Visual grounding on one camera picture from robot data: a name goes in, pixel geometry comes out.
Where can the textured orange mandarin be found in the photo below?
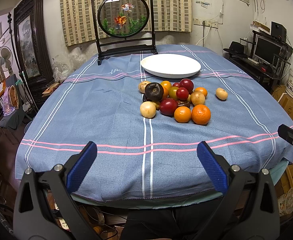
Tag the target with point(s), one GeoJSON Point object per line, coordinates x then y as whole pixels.
{"type": "Point", "coordinates": [202, 90]}

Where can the small red cherry tomato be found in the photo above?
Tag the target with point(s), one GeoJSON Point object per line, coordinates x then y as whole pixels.
{"type": "Point", "coordinates": [176, 84]}

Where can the yellow orange tomato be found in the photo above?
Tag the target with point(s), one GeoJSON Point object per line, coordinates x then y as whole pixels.
{"type": "Point", "coordinates": [165, 93]}

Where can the brown water chestnut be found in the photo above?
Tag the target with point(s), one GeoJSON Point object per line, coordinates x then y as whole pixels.
{"type": "Point", "coordinates": [183, 103]}

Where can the dark red plum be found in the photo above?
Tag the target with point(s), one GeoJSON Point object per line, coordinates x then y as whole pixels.
{"type": "Point", "coordinates": [168, 106]}

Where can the black speaker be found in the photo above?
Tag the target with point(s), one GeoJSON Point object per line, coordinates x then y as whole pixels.
{"type": "Point", "coordinates": [278, 31]}

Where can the wall power strip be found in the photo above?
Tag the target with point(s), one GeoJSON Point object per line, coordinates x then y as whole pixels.
{"type": "Point", "coordinates": [205, 23]}

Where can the large orange mandarin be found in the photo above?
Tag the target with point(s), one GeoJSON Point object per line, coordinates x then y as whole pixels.
{"type": "Point", "coordinates": [201, 114]}

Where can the large red plum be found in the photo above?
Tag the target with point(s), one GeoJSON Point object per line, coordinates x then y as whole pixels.
{"type": "Point", "coordinates": [187, 84]}

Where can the spotted pale apple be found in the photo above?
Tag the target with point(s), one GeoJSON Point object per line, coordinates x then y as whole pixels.
{"type": "Point", "coordinates": [142, 85]}

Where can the computer monitor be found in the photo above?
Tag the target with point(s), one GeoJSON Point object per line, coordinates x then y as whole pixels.
{"type": "Point", "coordinates": [266, 50]}

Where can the black desk rack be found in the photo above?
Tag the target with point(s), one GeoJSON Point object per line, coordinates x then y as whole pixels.
{"type": "Point", "coordinates": [267, 75]}

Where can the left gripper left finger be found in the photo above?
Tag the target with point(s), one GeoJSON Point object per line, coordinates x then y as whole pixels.
{"type": "Point", "coordinates": [33, 217]}

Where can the white oval plate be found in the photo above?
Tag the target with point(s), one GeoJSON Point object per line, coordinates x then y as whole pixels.
{"type": "Point", "coordinates": [171, 66]}

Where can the dark purple plum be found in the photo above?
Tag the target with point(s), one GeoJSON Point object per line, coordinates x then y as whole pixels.
{"type": "Point", "coordinates": [145, 98]}

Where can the striped beige curtain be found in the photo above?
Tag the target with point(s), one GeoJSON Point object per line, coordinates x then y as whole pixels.
{"type": "Point", "coordinates": [77, 18]}

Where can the dark mangosteen fruit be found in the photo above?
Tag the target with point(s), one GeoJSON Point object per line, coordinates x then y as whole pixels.
{"type": "Point", "coordinates": [154, 91]}

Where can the small orange fruit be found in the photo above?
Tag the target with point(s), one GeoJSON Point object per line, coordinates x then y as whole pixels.
{"type": "Point", "coordinates": [166, 84]}

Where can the pale speckled fruit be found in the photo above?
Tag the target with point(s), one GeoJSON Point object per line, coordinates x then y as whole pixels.
{"type": "Point", "coordinates": [221, 94]}

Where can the dark framed painting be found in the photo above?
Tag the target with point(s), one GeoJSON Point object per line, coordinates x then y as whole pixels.
{"type": "Point", "coordinates": [30, 41]}

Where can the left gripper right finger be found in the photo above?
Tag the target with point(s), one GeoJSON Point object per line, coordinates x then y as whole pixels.
{"type": "Point", "coordinates": [248, 208]}

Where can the smooth orange fruit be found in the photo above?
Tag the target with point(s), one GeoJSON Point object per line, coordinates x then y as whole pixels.
{"type": "Point", "coordinates": [182, 114]}

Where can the green yellow tomato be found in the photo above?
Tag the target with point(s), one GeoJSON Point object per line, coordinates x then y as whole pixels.
{"type": "Point", "coordinates": [173, 92]}

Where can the pale yellow round fruit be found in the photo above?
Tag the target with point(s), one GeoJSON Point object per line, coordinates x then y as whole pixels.
{"type": "Point", "coordinates": [148, 109]}

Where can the goldfish screen black frame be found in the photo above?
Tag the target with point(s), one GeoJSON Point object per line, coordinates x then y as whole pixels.
{"type": "Point", "coordinates": [123, 27]}

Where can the blue striped tablecloth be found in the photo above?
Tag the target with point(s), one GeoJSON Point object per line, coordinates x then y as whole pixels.
{"type": "Point", "coordinates": [141, 158]}

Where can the standing fan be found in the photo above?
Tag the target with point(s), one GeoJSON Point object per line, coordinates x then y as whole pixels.
{"type": "Point", "coordinates": [6, 59]}

